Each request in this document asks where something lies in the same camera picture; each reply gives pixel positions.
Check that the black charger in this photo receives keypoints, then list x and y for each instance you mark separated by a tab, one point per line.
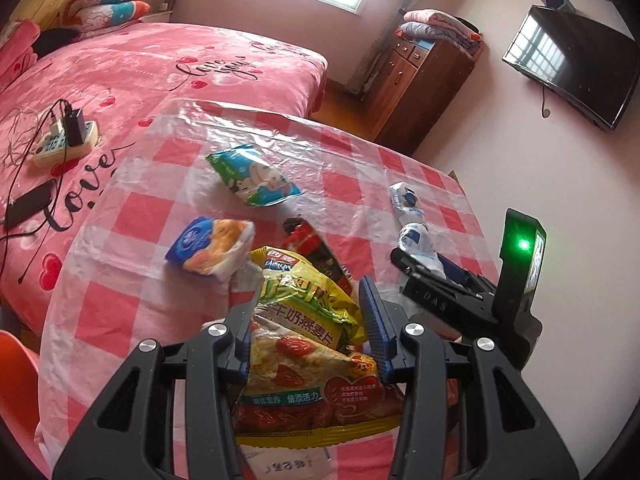
75	127

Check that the bed with pink blanket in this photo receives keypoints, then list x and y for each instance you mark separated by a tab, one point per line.
150	60

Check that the brown wooden cabinet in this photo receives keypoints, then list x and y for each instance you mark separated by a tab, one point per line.
415	95

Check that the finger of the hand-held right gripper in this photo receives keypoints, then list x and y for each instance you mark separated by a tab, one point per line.
402	264
460	272

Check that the white blue wrapper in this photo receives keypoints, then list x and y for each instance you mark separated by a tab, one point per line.
417	242
407	200

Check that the black phone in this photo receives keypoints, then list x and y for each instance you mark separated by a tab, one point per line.
29	204

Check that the folded blankets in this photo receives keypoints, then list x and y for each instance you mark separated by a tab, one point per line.
440	25

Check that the blue bread packet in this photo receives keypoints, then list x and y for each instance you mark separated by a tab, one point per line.
210	247

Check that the white printed paper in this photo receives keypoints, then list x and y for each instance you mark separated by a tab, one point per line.
290	462

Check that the red black snack packet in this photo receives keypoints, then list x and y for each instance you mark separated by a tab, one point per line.
315	250

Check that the wall-mounted television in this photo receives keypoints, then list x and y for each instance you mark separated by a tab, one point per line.
575	60

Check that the dark cloth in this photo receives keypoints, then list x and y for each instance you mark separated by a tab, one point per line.
55	40

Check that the hexagonal wall decoration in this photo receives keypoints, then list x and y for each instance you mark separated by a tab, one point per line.
555	0

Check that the green snack packet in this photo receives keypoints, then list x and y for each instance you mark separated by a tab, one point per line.
252	175

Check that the beige power strip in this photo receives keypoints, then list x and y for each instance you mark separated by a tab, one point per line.
50	147

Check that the pink checkered plastic tablecloth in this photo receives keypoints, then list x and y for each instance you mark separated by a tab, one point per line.
200	125

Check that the pink pillow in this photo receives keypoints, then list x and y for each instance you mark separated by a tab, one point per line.
15	50

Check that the yellow oatmeal bag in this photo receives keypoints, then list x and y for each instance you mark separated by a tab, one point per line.
300	350

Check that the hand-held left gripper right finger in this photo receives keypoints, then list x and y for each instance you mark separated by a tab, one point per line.
376	320

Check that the orange chair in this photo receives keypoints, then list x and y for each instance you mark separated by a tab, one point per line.
15	375

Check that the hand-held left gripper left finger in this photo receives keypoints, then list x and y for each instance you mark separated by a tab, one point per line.
239	330

